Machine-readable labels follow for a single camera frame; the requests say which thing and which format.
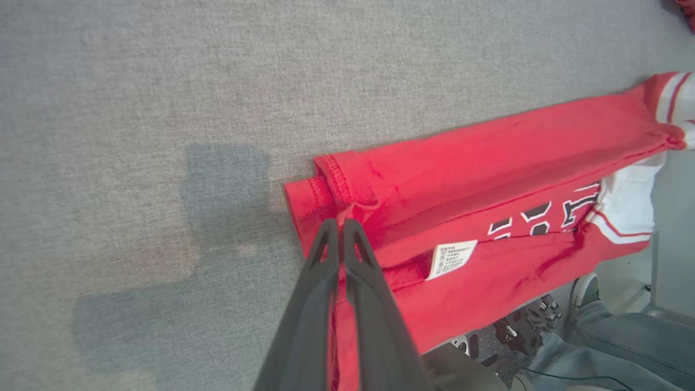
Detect grey metal stand leg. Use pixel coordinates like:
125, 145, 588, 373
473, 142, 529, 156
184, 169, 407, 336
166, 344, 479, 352
640, 230, 695, 327

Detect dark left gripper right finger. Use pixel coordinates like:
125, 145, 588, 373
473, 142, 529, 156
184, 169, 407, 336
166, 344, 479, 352
343, 219, 435, 391

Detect red basketball jersey number 23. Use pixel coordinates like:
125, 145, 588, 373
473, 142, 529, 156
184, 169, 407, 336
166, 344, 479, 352
284, 71, 695, 391

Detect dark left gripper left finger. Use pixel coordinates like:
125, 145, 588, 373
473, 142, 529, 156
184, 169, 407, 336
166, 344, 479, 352
254, 219, 340, 391

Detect grey green sneaker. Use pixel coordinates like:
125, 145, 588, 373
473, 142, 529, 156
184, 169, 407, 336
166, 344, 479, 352
568, 273, 602, 314

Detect person leg in blue jeans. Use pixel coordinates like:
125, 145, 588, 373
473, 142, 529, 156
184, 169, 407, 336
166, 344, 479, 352
519, 300, 695, 391

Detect red shorts with white hem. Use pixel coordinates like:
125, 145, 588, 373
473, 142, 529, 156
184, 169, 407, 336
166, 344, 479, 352
675, 0, 695, 34

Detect thin black floor cable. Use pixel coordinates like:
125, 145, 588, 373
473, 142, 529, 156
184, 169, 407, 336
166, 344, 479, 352
519, 365, 637, 391

